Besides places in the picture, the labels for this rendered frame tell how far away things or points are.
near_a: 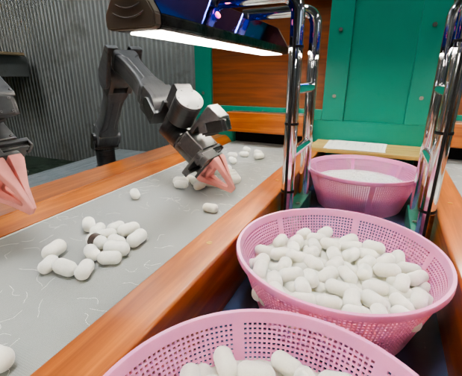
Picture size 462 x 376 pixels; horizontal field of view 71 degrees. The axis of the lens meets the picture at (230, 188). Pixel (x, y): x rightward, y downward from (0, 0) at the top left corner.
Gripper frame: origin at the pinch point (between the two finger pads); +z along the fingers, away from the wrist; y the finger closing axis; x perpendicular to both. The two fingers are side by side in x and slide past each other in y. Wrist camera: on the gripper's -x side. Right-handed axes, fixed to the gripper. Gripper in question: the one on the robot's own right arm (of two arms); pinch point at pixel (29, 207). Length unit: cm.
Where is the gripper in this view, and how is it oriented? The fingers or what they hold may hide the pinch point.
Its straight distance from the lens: 52.0
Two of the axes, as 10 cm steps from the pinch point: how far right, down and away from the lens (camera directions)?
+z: 6.9, 7.2, -0.9
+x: -5.9, 6.3, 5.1
